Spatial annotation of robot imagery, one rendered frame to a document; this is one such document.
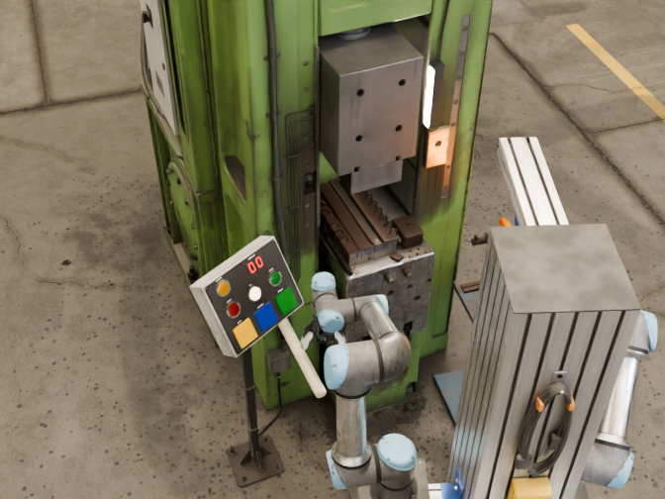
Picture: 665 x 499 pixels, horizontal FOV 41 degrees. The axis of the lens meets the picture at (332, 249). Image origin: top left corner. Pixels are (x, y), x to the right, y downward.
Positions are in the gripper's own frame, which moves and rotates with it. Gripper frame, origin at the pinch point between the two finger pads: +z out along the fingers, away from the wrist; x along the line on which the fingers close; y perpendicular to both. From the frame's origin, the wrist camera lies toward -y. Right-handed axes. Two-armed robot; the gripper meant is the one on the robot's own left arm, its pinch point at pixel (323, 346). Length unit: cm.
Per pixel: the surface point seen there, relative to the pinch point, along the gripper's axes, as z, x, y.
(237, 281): -21.6, -28.2, -11.1
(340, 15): -96, 8, -55
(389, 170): -39, 25, -46
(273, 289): -12.7, -16.6, -15.7
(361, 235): -5, 17, -51
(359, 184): -37, 15, -42
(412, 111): -63, 32, -49
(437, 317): 68, 56, -74
